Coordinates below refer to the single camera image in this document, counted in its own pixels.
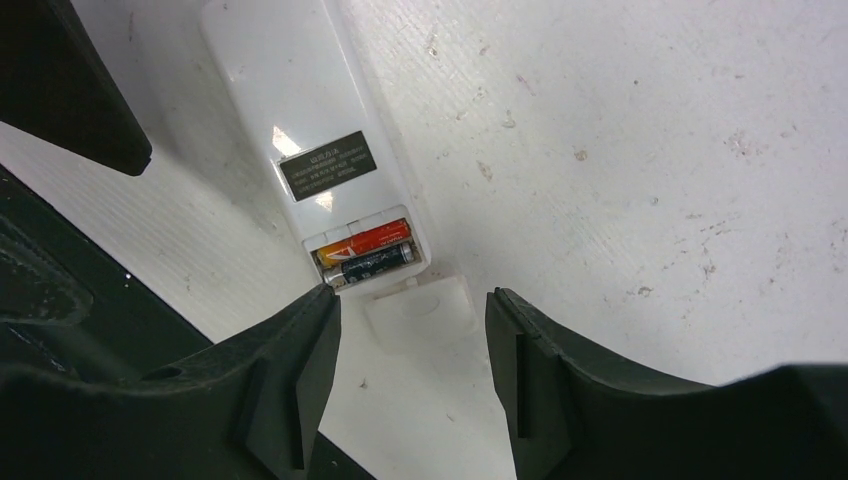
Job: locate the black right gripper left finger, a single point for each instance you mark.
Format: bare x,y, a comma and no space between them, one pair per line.
246,408

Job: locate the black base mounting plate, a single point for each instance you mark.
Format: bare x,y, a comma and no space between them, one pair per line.
71,309

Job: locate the white red remote control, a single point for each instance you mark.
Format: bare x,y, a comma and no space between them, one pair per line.
293,76

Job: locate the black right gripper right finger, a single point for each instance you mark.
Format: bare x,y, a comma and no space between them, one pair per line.
577,410

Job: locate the black silver battery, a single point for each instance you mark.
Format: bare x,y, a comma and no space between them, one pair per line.
370,265

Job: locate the white battery compartment cover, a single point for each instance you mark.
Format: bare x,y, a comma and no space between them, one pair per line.
423,317

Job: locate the red orange battery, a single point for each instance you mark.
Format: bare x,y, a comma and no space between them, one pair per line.
363,243

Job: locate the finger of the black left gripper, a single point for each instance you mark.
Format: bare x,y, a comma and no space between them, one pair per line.
55,86

